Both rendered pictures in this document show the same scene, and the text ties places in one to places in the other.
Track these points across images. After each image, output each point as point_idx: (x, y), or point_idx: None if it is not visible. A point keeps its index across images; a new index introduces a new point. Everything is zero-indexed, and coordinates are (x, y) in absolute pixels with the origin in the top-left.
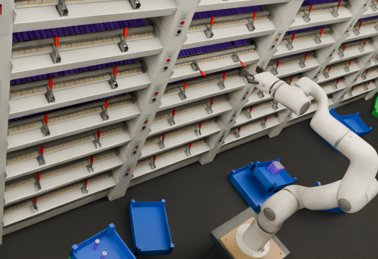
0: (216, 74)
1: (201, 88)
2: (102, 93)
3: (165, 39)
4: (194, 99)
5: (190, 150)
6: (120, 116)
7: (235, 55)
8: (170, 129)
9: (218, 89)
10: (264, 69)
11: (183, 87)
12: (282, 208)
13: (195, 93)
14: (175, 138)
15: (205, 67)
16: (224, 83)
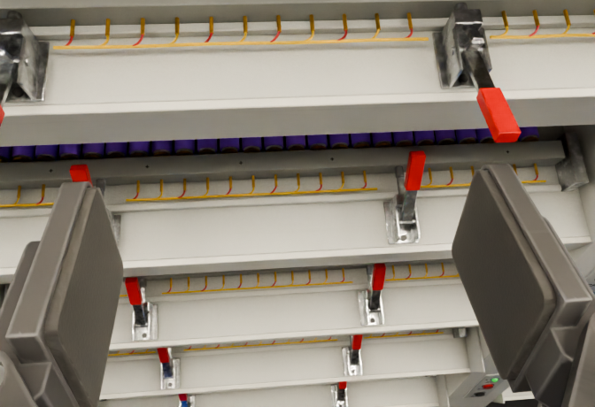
0: (387, 150)
1: (259, 213)
2: None
3: None
4: (197, 268)
5: (359, 389)
6: None
7: (465, 30)
8: (153, 348)
9: (378, 236)
10: (590, 303)
11: (144, 188)
12: None
13: (207, 234)
14: (243, 361)
15: (136, 86)
16: (434, 210)
